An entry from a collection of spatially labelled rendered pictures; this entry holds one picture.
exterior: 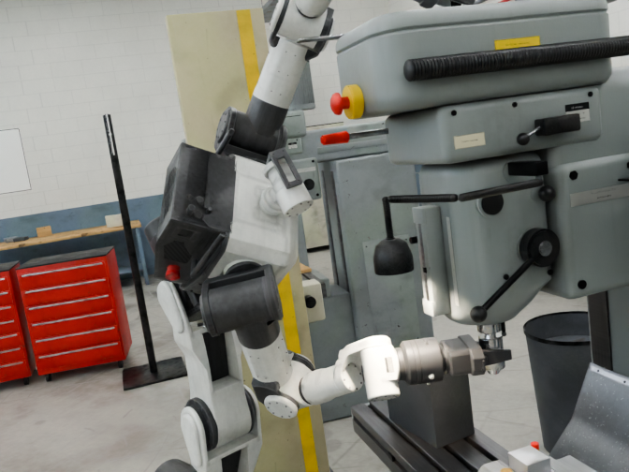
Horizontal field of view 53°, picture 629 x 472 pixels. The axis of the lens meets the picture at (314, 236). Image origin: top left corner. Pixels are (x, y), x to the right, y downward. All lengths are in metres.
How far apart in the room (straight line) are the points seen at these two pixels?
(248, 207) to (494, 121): 0.53
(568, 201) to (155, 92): 9.20
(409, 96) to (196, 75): 1.87
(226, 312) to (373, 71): 0.52
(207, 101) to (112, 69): 7.38
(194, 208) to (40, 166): 8.89
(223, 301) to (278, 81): 0.52
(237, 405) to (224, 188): 0.63
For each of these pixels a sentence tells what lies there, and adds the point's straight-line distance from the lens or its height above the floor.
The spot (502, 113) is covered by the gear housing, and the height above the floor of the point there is 1.70.
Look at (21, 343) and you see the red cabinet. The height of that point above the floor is 0.38.
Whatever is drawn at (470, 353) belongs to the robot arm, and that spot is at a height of 1.26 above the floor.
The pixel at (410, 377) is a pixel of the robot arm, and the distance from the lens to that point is 1.29.
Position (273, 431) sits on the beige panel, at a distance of 3.14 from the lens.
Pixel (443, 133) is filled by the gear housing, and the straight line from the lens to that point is 1.11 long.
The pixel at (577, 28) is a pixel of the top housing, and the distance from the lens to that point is 1.26.
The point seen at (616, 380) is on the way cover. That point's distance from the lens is 1.66.
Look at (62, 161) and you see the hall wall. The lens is 10.11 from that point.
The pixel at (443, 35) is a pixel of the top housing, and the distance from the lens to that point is 1.11.
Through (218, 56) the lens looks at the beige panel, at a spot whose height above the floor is 2.11.
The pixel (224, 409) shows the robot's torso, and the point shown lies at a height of 1.06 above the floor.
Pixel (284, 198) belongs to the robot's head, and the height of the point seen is 1.60.
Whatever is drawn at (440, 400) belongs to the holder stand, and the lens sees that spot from 1.64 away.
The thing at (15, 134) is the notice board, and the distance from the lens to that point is 10.18.
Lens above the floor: 1.70
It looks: 9 degrees down
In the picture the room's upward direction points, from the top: 8 degrees counter-clockwise
